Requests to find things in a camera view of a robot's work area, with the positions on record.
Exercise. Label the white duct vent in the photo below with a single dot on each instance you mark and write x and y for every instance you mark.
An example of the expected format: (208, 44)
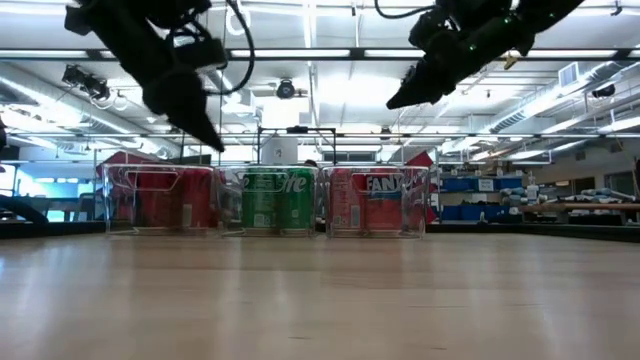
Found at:
(568, 75)

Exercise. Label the black aluminium table frame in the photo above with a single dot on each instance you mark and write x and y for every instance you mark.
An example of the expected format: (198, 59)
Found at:
(50, 229)

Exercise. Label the black ceiling fixture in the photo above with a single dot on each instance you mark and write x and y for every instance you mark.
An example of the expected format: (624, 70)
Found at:
(604, 91)

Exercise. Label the green Sprite soda can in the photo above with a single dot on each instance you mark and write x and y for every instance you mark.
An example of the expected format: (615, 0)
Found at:
(300, 210)
(260, 205)

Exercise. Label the black hanging camera device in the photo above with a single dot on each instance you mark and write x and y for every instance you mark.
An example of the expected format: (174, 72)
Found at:
(85, 81)

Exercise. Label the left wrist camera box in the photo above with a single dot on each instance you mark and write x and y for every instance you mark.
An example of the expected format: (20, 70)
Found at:
(202, 54)

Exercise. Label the clear plastic bin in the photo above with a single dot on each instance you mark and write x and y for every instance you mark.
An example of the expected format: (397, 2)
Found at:
(227, 220)
(426, 220)
(111, 220)

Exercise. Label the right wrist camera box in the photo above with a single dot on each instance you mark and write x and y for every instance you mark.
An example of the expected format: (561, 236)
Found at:
(426, 30)

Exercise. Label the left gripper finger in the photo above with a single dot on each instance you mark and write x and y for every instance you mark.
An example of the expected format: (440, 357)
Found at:
(180, 107)

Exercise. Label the white background container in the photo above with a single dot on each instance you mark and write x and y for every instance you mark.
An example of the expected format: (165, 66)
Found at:
(279, 152)

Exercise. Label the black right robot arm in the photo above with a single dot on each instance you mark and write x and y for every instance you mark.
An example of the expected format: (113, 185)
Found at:
(550, 10)

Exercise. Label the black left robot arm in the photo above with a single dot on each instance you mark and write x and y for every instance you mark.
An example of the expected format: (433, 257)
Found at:
(87, 17)

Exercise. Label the black overhead camera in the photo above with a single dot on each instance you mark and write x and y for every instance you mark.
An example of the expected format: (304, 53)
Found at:
(286, 89)

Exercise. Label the black background monitor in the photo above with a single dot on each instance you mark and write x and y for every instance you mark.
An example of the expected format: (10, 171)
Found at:
(195, 160)

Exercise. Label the silver ceiling duct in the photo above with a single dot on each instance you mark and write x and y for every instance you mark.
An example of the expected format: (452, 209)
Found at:
(50, 102)
(530, 112)

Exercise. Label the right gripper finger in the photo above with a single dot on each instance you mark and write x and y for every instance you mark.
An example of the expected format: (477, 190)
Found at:
(425, 82)

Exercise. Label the red shelf unit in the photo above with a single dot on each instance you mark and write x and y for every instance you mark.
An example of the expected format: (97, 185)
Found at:
(117, 159)

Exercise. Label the blue storage bins shelf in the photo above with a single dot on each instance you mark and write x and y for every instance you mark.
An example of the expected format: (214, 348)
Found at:
(460, 184)

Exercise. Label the red Coca-Cola soda can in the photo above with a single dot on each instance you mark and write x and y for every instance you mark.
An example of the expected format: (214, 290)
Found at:
(195, 200)
(145, 205)

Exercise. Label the grey horizontal rail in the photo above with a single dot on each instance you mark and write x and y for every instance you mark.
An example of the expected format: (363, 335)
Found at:
(450, 135)

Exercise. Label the red slanted panel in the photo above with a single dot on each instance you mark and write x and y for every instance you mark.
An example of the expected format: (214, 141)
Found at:
(420, 161)

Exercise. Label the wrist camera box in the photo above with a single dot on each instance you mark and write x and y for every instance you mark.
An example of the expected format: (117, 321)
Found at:
(426, 30)
(202, 54)

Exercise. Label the white spray bottle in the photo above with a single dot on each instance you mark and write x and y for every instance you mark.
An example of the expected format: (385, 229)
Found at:
(532, 190)

